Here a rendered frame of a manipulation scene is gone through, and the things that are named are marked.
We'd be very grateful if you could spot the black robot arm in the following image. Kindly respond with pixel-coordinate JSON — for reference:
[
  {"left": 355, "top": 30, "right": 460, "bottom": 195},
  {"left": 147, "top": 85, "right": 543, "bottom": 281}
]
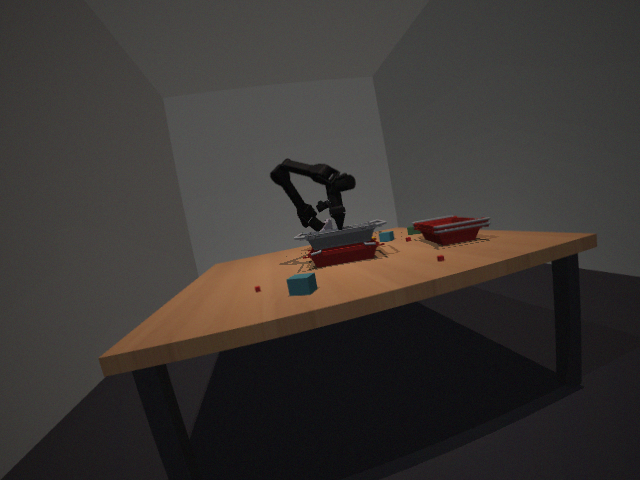
[{"left": 270, "top": 159, "right": 356, "bottom": 232}]

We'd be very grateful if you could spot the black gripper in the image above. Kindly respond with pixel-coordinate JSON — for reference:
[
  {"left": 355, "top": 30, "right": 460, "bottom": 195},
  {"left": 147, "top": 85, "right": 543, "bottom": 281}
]
[{"left": 327, "top": 192, "right": 346, "bottom": 230}]

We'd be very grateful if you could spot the light blue cube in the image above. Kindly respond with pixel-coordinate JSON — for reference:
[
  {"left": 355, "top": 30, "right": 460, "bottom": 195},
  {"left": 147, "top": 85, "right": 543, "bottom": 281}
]
[
  {"left": 379, "top": 231, "right": 394, "bottom": 242},
  {"left": 286, "top": 273, "right": 318, "bottom": 296}
]

